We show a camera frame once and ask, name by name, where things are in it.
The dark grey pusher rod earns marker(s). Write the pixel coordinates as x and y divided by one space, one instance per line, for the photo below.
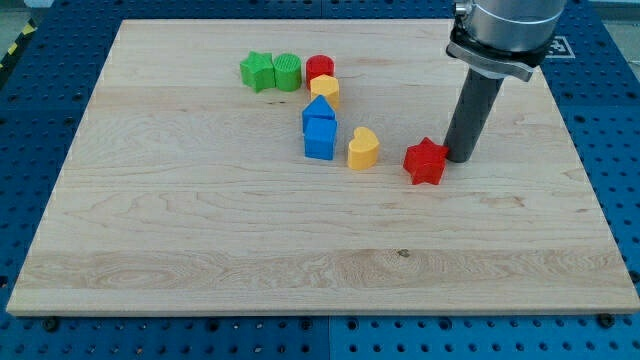
474 104

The black wrist mount plate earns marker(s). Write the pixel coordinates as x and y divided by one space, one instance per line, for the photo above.
491 62

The red star block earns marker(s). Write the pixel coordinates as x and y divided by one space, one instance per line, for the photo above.
425 162

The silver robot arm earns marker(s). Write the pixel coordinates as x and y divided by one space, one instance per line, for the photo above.
496 39

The yellow heart block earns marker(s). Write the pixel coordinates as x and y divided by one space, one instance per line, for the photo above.
363 149

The green star block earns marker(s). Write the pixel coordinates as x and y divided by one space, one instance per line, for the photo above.
257 71

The white fiducial marker tag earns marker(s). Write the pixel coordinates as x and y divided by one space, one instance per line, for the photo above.
560 48

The yellow hexagon block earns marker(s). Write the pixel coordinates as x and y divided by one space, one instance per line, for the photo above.
328 87

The blue triangle block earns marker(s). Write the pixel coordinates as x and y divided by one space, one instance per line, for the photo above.
319 107

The red cylinder block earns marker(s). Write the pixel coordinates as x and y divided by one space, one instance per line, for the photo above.
316 66

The blue cube block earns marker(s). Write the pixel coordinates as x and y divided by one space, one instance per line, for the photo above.
319 138

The green cylinder block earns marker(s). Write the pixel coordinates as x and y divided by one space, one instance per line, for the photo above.
287 72

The black right board screw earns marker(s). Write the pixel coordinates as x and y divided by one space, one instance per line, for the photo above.
605 320

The black board screw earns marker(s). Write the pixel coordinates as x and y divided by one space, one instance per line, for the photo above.
50 324
605 320

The light wooden board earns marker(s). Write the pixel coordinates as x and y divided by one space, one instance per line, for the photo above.
186 193

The yellow black hazard tape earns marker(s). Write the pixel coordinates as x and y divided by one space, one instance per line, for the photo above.
18 46

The black left board screw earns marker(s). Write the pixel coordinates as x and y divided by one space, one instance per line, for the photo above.
50 324

